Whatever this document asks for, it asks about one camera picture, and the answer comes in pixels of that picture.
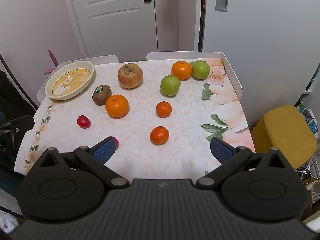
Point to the cream oval dish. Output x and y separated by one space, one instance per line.
69 80

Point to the floral tablecloth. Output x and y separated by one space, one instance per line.
140 125

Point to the white panel door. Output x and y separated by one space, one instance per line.
112 17

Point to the black jacket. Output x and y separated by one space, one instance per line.
10 97

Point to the green apple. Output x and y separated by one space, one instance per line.
170 85
200 69

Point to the white table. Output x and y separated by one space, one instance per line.
232 75

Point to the yellow stool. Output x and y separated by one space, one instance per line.
287 135

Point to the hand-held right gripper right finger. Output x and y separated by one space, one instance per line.
221 150

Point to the brown kiwi with green sticker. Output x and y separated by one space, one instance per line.
101 94

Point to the pink stick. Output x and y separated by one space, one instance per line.
53 60

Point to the white plastic bag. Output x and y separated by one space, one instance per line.
7 222

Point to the red cherry tomato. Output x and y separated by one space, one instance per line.
83 121
116 142

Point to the black metal frame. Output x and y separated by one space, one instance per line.
12 73

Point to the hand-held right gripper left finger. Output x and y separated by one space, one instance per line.
105 150

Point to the small tangerine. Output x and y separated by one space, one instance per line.
159 135
163 109

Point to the large orange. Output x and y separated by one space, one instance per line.
181 70
117 106

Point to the large red-yellow apple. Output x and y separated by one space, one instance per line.
130 76

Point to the white wardrobe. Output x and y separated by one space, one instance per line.
262 42

